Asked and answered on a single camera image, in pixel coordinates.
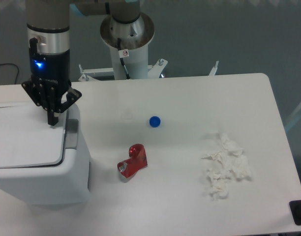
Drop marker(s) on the crumpled white tissue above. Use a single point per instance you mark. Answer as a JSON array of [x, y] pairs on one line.
[[228, 162]]

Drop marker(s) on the white plastic trash can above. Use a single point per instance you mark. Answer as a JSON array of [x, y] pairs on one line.
[[42, 164]]

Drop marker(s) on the white frame at right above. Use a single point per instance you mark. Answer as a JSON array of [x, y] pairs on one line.
[[293, 118]]

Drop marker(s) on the white pedestal base frame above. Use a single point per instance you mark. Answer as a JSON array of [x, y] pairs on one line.
[[121, 72]]

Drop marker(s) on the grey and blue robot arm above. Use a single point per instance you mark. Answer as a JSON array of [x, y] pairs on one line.
[[48, 24]]

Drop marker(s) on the blue bottle cap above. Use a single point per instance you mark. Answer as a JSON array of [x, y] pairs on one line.
[[154, 121]]

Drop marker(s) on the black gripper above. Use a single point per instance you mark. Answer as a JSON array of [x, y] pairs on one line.
[[49, 82]]

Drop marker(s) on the black device at edge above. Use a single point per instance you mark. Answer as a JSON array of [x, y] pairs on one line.
[[295, 207]]

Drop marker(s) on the crushed red can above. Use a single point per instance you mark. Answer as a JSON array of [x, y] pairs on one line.
[[137, 160]]

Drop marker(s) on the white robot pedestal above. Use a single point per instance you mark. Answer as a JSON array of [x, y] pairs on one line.
[[128, 43]]

